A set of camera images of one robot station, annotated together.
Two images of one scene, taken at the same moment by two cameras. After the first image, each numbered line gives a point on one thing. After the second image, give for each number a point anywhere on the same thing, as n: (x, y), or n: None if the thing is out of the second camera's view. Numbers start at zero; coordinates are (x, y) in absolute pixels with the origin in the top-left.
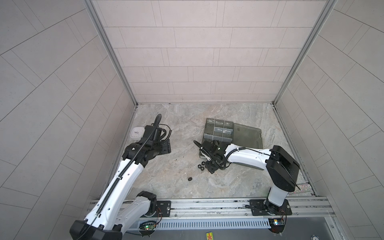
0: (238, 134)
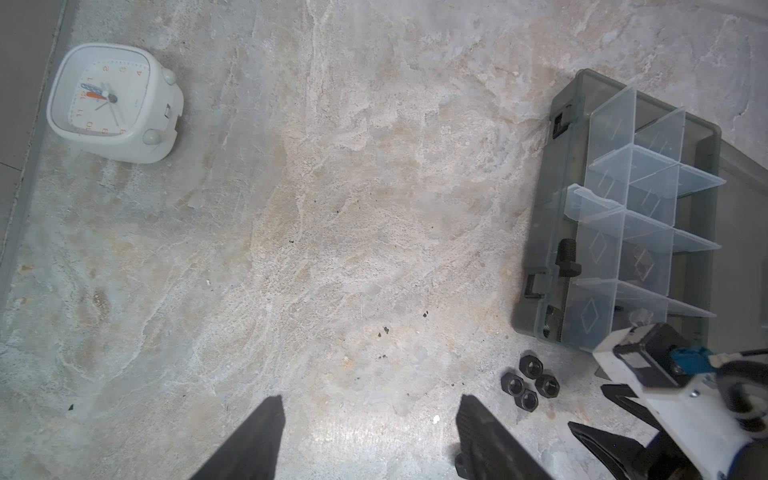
0: (646, 215)
